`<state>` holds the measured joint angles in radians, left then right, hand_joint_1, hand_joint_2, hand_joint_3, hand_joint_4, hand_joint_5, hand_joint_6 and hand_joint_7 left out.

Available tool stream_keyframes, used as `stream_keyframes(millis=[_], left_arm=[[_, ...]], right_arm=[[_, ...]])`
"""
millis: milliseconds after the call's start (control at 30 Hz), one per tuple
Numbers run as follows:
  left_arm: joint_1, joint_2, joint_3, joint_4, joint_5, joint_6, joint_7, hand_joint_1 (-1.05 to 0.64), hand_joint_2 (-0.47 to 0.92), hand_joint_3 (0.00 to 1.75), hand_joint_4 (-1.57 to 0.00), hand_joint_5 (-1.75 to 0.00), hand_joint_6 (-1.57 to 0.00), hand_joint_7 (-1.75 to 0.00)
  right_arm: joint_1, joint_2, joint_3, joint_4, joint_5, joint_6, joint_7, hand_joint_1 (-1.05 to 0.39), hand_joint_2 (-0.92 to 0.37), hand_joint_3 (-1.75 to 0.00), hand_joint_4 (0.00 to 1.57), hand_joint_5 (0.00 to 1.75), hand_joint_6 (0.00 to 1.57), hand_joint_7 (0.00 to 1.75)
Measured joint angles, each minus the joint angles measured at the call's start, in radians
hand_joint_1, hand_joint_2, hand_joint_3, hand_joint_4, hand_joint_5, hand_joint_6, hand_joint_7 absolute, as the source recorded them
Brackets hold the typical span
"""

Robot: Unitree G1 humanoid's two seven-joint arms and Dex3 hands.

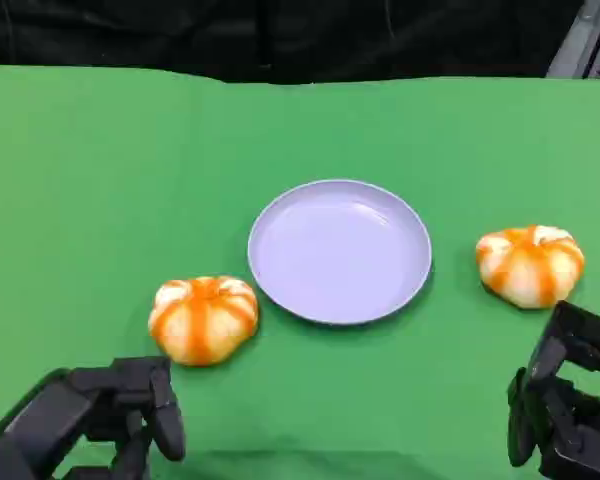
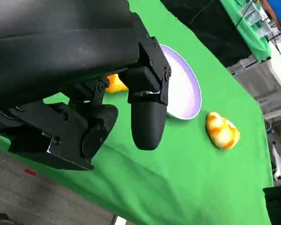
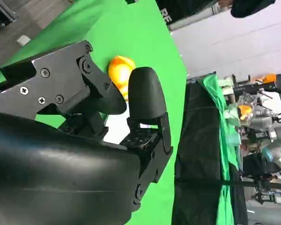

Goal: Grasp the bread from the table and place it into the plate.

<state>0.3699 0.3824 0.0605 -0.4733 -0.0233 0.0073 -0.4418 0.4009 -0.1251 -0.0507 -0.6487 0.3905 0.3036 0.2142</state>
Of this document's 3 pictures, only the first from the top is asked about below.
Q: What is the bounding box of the black backdrop curtain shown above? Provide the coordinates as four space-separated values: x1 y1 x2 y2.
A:
0 0 584 85

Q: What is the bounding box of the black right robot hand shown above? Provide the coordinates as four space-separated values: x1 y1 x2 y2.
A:
506 299 600 480

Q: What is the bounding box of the lilac plate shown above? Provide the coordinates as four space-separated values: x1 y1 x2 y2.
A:
247 178 434 327

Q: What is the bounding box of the grey metal frame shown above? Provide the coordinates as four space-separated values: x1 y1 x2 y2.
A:
547 0 600 80

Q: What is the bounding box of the orange and white bread roll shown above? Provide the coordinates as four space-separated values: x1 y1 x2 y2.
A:
147 275 260 368
474 224 586 310

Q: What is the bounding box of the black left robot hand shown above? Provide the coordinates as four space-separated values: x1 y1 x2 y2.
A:
0 355 187 480

